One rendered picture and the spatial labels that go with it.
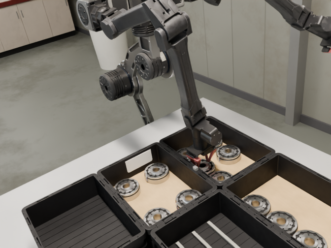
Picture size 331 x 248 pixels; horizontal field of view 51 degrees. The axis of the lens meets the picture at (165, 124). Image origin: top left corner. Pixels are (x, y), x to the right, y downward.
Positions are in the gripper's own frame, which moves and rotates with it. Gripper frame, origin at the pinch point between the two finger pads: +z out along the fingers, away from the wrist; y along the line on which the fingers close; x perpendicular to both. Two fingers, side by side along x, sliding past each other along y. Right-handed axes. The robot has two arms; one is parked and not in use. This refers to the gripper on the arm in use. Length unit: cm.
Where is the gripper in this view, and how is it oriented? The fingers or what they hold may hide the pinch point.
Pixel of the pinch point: (202, 164)
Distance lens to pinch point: 144.9
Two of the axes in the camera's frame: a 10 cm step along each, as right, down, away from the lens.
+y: 7.7, -4.2, 4.7
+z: 1.4, 8.4, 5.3
